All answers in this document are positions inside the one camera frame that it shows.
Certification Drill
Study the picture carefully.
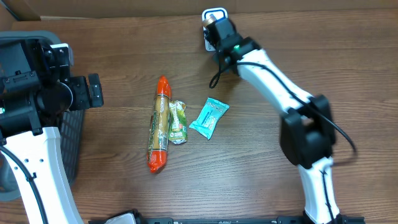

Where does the orange biscuit roll pack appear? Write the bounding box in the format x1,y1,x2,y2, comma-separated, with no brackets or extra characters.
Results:
147,75,172,173

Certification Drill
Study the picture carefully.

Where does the green snack packet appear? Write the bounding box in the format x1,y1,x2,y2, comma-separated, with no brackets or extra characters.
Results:
169,100,188,144

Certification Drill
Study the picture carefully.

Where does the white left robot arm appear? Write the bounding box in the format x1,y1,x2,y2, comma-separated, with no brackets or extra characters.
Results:
1,37,104,223

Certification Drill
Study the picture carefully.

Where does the teal wet wipes pack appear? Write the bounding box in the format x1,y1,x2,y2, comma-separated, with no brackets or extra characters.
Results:
189,98,229,140

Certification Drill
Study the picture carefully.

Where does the grey plastic basket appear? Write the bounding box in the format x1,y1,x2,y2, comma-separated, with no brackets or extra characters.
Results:
1,30,85,202

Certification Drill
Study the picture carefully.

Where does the white barcode scanner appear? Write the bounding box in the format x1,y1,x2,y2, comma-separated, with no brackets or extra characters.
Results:
201,7,228,52

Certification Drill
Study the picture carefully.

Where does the white tube gold cap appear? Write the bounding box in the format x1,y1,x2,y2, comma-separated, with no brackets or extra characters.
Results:
202,14,217,29

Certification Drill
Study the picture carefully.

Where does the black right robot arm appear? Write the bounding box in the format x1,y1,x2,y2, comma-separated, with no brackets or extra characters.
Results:
203,16,340,223

